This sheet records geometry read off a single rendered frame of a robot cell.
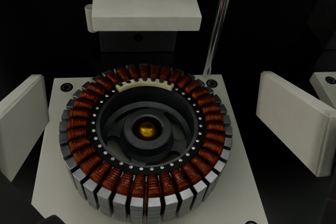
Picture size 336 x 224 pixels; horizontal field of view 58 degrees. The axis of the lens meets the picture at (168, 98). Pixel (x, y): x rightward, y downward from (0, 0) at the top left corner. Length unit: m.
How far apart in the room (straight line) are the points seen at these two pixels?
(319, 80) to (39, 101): 0.25
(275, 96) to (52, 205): 0.15
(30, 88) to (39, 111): 0.02
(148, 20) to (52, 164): 0.12
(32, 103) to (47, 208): 0.08
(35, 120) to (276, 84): 0.13
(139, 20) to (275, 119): 0.09
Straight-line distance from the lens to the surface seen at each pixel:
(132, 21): 0.17
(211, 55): 0.26
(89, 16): 0.30
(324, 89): 0.31
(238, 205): 0.22
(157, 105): 0.23
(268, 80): 0.19
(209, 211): 0.21
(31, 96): 0.17
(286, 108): 0.17
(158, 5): 0.18
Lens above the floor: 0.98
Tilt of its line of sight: 49 degrees down
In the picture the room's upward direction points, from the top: 7 degrees clockwise
